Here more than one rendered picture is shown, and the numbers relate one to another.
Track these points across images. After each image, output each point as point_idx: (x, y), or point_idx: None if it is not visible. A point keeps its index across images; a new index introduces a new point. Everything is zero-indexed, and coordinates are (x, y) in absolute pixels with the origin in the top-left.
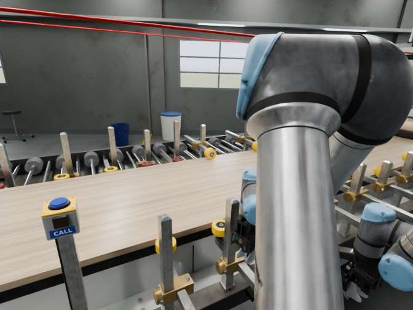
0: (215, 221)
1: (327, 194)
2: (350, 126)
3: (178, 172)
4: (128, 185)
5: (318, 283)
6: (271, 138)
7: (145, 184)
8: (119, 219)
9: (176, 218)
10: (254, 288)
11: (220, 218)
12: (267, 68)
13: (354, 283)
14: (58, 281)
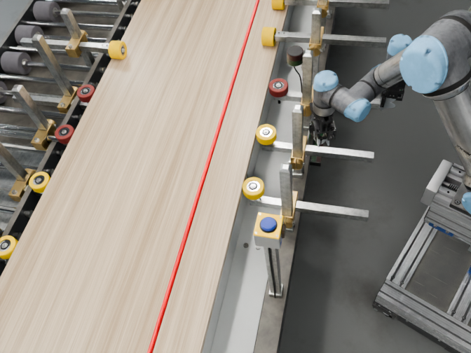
0: (258, 133)
1: None
2: None
3: (126, 111)
4: (109, 176)
5: None
6: (455, 100)
7: (125, 157)
8: (182, 210)
9: (223, 160)
10: (331, 155)
11: (254, 125)
12: (448, 71)
13: (389, 98)
14: None
